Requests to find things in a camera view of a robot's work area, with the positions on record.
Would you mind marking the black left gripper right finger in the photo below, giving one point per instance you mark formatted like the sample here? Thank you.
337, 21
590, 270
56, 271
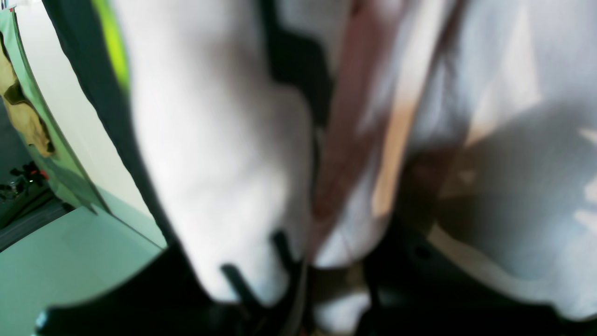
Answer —
416, 291

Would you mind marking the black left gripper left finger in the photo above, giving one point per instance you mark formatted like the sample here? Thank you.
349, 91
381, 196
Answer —
165, 299

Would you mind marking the pink T-shirt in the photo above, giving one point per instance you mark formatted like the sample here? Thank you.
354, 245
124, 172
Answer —
473, 121

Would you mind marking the black table cloth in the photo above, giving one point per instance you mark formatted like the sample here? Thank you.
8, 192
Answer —
90, 37

